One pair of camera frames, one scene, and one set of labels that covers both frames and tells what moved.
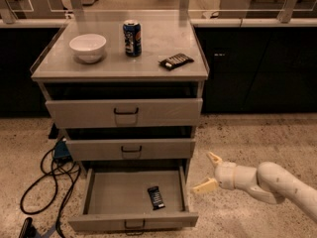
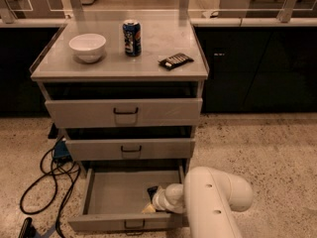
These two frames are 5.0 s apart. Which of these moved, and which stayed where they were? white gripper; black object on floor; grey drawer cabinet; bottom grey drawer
Moved: white gripper
Stayed: grey drawer cabinet; black object on floor; bottom grey drawer
